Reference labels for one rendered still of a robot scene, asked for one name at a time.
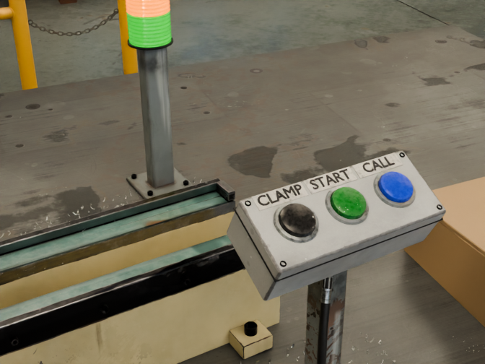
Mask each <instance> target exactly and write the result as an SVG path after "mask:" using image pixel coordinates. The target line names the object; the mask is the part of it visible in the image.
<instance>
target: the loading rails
mask: <svg viewBox="0 0 485 364"><path fill-rule="evenodd" d="M234 207H235V190H234V189H233V188H232V187H230V186H229V185H228V184H227V183H225V182H224V181H222V180H221V179H219V178H216V179H213V180H210V181H206V182H203V183H199V184H196V185H193V186H189V187H185V188H182V189H178V190H176V191H171V192H168V193H166V194H161V195H159V196H154V197H151V198H148V199H144V200H141V201H137V202H134V203H131V204H127V205H123V206H121V207H116V208H114V209H109V210H106V211H104V212H99V213H97V214H92V215H89V216H86V217H82V218H79V219H76V220H72V221H69V222H65V223H61V224H59V225H54V226H52V227H47V228H44V229H42V230H37V231H35V232H31V233H27V234H24V235H20V236H17V237H14V238H10V239H7V240H3V241H0V364H178V363H181V362H183V361H185V360H188V359H190V358H193V357H195V356H197V355H200V354H203V353H205V352H208V351H210V350H213V349H215V348H218V347H221V346H222V345H225V344H228V343H230V344H231V345H232V346H233V348H234V349H235V350H236V351H237V353H238V354H239V355H240V356H241V357H242V359H246V358H249V357H251V356H254V355H256V354H258V353H260V352H263V351H265V350H268V349H271V348H272V347H273V335H272V333H271V332H270V331H269V330H268V329H267V327H270V326H273V325H274V324H277V323H279V319H280V296H279V297H276V298H273V299H270V300H267V301H264V300H263V299H262V297H261V295H260V293H259V292H258V290H257V288H256V286H255V285H254V283H253V281H252V279H251V278H250V275H249V274H248V272H247V270H246V268H245V266H244V265H243V263H242V261H241V259H240V257H239V256H238V254H237V252H236V250H235V248H234V246H233V245H232V243H231V241H230V239H229V238H228V236H227V230H228V227H229V226H230V223H231V220H232V217H233V215H234V213H235V211H234V209H233V208H234Z"/></svg>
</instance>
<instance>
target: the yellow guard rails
mask: <svg viewBox="0 0 485 364"><path fill-rule="evenodd" d="M126 10H127V8H126V0H118V11H119V13H118V16H119V25H120V33H121V49H122V57H123V73H124V74H133V73H138V64H137V55H136V49H135V48H131V47H130V46H128V38H129V36H128V25H127V24H128V22H127V14H126ZM7 19H11V20H12V27H13V32H14V41H15V46H16V51H17V60H18V64H19V73H20V78H21V83H22V90H28V89H33V88H38V84H37V79H36V73H35V65H34V59H33V54H32V44H31V39H30V30H29V25H28V19H27V10H26V4H25V0H9V6H8V7H3V8H0V20H7Z"/></svg>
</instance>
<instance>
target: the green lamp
mask: <svg viewBox="0 0 485 364"><path fill-rule="evenodd" d="M126 14H127V22H128V24H127V25H128V36H129V38H128V39H129V43H130V44H131V45H133V46H138V47H143V48H153V47H158V46H164V45H166V44H168V43H169V42H170V41H171V38H172V36H171V25H170V23H171V21H170V11H169V12H168V13H166V14H164V15H161V16H157V17H135V16H132V15H130V14H128V13H127V12H126Z"/></svg>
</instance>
